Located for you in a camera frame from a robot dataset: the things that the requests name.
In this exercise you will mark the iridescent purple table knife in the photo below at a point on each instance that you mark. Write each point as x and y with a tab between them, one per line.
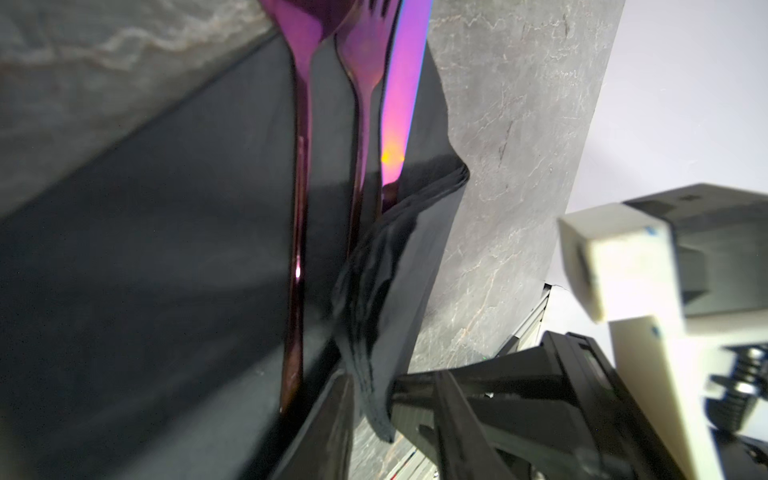
400	93

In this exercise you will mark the purple metallic fork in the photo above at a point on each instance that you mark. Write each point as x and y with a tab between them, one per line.
362	44

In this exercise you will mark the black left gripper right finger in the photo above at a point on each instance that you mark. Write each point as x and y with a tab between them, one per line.
463	450

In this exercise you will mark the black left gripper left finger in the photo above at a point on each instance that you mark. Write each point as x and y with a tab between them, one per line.
323	446

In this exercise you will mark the purple metallic spoon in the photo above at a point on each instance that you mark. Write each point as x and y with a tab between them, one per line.
305	26

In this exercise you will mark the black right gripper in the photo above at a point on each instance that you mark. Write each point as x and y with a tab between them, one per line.
555	411

